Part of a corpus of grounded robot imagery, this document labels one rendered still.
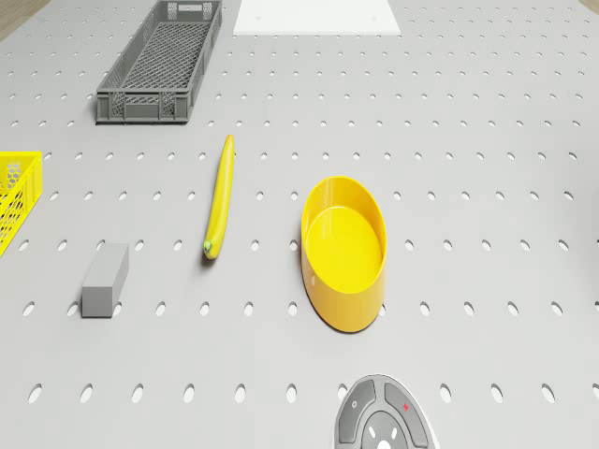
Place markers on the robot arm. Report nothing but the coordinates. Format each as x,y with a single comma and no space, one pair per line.
374,421

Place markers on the yellow bowl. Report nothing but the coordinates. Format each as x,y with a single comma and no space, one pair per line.
344,243

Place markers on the banana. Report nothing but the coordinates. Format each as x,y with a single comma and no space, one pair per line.
221,206

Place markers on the dark grey basket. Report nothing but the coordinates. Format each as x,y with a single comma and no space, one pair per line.
140,110

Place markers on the grey cube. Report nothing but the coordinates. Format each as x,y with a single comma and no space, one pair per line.
105,280

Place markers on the white board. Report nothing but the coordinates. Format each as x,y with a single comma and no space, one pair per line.
318,16

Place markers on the yellow basket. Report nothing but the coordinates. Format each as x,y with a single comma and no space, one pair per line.
30,178

